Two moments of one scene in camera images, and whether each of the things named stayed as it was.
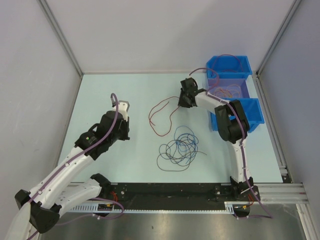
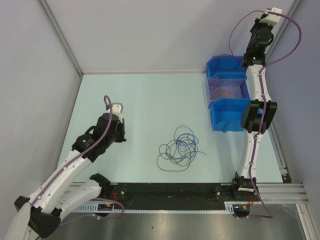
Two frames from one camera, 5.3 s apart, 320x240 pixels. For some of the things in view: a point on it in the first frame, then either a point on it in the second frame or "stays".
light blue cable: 178,146 stays
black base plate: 178,196 stays
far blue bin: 228,67 stays
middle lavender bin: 228,88 stays
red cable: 169,117 → 254,11
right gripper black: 181,103 → 257,23
